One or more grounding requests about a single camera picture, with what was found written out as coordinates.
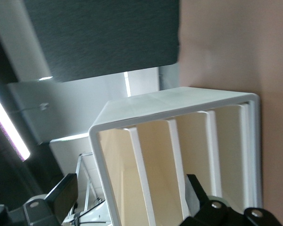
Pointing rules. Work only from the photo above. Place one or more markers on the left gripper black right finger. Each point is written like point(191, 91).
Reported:
point(202, 200)

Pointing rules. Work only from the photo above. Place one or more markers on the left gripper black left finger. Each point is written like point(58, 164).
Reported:
point(63, 195)

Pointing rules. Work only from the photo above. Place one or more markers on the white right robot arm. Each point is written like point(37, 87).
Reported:
point(94, 216)

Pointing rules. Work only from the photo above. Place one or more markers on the white drawer cabinet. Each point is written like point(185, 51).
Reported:
point(169, 101)

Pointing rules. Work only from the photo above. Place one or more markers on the white strip light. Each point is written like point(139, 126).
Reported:
point(7, 124)

